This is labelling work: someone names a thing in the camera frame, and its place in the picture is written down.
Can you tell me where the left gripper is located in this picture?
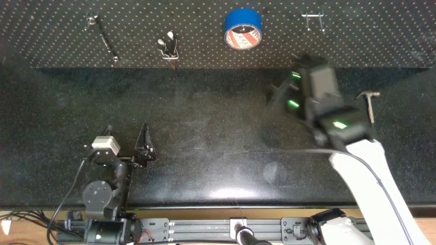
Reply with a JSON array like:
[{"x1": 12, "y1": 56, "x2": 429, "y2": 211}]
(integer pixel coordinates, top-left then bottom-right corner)
[{"x1": 87, "y1": 122, "x2": 157, "y2": 168}]

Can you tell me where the black pegboard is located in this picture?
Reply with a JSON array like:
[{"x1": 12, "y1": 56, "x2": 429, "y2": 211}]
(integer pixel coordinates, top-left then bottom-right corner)
[{"x1": 0, "y1": 0, "x2": 436, "y2": 70}]

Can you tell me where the metal hook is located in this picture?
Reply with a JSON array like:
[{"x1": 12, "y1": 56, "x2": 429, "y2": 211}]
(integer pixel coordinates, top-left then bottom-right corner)
[
  {"x1": 84, "y1": 12, "x2": 99, "y2": 32},
  {"x1": 160, "y1": 49, "x2": 180, "y2": 61},
  {"x1": 300, "y1": 11, "x2": 326, "y2": 33}
]

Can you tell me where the wrench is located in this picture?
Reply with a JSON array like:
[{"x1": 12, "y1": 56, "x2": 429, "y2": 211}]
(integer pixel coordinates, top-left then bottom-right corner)
[{"x1": 84, "y1": 12, "x2": 121, "y2": 63}]

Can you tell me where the roll of blue tape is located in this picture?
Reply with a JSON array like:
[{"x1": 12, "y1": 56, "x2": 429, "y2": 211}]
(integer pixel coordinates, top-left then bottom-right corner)
[{"x1": 223, "y1": 7, "x2": 264, "y2": 51}]

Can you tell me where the hammer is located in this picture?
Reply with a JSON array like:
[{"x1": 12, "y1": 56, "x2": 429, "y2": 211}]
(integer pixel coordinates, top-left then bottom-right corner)
[{"x1": 355, "y1": 90, "x2": 382, "y2": 125}]

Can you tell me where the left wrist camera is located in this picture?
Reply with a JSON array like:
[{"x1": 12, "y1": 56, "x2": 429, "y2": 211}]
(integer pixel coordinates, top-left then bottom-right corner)
[{"x1": 91, "y1": 135, "x2": 122, "y2": 157}]

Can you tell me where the black cable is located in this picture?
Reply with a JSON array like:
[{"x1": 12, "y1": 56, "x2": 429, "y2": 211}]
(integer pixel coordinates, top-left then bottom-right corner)
[
  {"x1": 299, "y1": 148, "x2": 411, "y2": 245},
  {"x1": 46, "y1": 158, "x2": 87, "y2": 245}
]

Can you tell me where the mounting rail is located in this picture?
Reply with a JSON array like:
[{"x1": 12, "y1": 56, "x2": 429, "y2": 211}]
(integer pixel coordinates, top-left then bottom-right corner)
[{"x1": 50, "y1": 210, "x2": 375, "y2": 245}]

